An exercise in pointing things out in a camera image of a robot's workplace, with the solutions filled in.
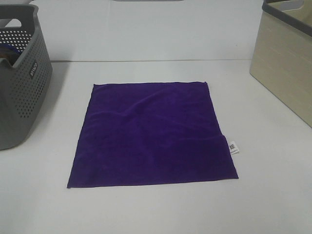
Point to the purple microfiber towel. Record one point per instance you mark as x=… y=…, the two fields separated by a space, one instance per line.
x=137 y=134

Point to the grey perforated plastic basket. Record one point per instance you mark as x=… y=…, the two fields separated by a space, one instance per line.
x=23 y=86

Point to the white towel care label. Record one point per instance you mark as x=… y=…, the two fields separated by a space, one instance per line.
x=233 y=148

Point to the beige fabric storage bin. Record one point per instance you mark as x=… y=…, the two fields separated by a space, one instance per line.
x=282 y=57

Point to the folded cloths inside basket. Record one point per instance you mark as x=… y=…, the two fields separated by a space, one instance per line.
x=9 y=52

